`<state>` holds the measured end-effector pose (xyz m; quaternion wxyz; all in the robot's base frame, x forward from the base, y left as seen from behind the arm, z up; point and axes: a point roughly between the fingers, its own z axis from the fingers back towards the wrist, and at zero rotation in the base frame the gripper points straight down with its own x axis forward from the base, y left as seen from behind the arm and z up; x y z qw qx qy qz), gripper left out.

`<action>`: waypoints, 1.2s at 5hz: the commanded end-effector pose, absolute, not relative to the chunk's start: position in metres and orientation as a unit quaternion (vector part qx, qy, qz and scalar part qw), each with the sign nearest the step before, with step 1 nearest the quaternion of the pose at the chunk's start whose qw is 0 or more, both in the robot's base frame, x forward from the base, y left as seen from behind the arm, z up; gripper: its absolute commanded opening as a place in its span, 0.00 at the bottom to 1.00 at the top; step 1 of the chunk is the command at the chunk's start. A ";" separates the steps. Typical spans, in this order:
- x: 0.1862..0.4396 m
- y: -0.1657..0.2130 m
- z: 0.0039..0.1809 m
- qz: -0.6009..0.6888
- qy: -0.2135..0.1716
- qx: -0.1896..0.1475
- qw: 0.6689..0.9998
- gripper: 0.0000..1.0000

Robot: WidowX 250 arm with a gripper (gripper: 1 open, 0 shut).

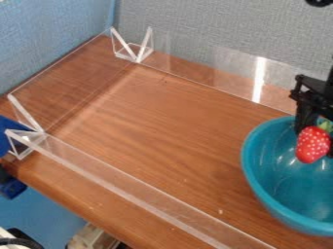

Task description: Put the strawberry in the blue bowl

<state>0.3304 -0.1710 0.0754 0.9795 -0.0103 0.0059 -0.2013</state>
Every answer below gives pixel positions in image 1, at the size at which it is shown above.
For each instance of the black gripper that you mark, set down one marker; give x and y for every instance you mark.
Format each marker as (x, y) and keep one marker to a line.
(313, 95)

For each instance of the red toy strawberry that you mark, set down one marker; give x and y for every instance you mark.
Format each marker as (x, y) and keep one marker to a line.
(313, 142)

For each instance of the blue plastic bowl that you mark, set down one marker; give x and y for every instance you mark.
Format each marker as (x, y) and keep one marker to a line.
(292, 190)

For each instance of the clear acrylic barrier frame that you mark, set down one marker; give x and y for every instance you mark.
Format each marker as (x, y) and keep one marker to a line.
(129, 137)

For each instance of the black white object bottom left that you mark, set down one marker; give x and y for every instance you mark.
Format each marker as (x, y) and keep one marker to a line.
(9, 240)

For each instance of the white box under table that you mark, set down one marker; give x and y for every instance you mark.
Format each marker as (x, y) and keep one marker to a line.
(92, 238)

